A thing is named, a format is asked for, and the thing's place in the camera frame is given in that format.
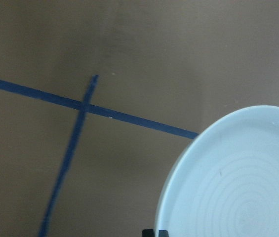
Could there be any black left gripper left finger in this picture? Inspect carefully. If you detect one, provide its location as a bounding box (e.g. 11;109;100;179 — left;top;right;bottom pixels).
142;229;155;237

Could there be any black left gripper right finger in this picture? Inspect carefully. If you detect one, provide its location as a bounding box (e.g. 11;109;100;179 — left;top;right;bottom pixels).
158;230;168;237

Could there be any light blue plate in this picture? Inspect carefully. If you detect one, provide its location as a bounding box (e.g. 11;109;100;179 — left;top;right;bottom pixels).
154;106;279;237

